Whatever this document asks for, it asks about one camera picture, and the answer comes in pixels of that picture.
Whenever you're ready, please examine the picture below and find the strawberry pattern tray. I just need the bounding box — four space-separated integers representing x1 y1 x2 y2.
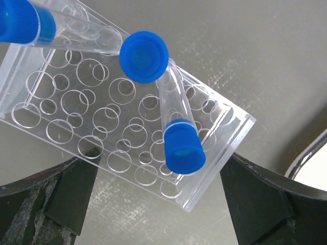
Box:
285 130 326 191

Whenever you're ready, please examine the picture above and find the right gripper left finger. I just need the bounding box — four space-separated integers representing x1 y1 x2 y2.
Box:
1 148 101 244

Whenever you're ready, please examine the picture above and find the blue capped test tube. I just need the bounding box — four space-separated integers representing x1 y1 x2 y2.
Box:
156 59 206 175
1 1 123 55
119 31 169 84

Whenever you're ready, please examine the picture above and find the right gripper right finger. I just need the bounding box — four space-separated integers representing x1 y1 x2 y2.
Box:
220 154 326 244

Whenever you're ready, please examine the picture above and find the clear test tube rack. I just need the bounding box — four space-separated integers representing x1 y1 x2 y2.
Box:
0 0 257 214

